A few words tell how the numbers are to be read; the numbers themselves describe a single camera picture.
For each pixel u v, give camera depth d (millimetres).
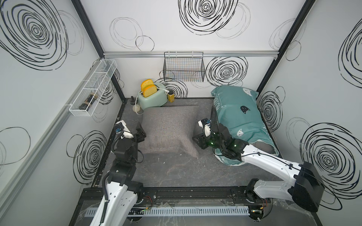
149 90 986
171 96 1130
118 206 558
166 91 1051
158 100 1049
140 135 632
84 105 665
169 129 787
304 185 393
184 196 755
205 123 678
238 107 952
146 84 1013
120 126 568
